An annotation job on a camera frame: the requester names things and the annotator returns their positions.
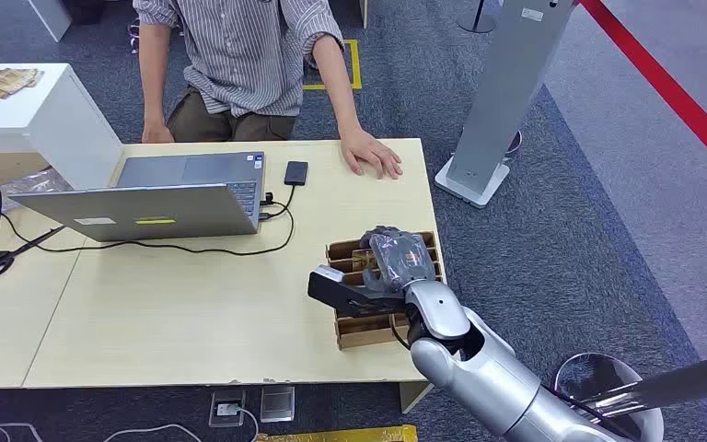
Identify person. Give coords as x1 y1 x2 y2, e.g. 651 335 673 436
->
133 0 404 181

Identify white furniture panel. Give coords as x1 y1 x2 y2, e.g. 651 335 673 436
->
26 0 74 43

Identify floor power socket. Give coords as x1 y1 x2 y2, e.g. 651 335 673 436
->
208 390 248 429

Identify chrome stanchion base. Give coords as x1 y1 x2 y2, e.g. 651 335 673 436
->
551 352 666 442

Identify black stanchion base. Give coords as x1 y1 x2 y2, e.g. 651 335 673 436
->
456 0 499 35

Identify crumpled brown paper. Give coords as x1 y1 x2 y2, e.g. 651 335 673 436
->
0 67 45 100

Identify clear plastic bag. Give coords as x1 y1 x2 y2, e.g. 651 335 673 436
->
0 169 75 213

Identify grey standing pillar kiosk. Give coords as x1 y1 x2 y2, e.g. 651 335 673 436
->
434 0 578 210

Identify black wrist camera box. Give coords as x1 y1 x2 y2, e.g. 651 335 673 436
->
307 265 407 319

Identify red barrier belt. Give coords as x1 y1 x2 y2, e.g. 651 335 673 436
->
577 0 707 188

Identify cardboard card holder box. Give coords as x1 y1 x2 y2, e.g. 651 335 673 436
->
325 230 446 352

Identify black scissors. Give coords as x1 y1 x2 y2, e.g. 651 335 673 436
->
0 225 67 281

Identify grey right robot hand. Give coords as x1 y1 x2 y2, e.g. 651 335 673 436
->
362 226 438 295

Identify silver grey laptop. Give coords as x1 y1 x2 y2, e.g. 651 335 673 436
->
8 151 268 244

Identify chrome stanchion pole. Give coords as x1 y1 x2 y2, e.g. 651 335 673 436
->
572 349 707 424

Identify person's right hand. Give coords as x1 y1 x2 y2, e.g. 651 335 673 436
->
141 121 176 145

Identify golden brown card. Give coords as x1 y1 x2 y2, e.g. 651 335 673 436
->
352 248 380 273

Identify black external drive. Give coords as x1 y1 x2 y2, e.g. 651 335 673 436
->
284 160 310 187

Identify yellow board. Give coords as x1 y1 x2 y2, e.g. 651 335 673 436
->
254 424 420 442

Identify long black power cable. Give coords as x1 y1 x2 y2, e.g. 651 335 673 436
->
0 180 296 258

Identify wooden desk leg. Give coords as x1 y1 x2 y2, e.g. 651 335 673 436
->
398 380 435 415

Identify person's left hand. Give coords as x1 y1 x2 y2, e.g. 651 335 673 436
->
340 127 404 181

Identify white floor cable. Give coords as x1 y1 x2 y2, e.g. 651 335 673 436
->
101 423 203 442
0 420 45 442

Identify short black drive cable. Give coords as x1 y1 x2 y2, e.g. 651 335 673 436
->
259 184 298 221

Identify white cabinet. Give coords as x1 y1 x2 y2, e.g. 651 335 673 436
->
0 63 125 191

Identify metal floor cover plate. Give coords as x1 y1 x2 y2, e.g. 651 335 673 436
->
259 385 296 424

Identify white socket plug cable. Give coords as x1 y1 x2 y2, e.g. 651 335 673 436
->
230 404 261 442

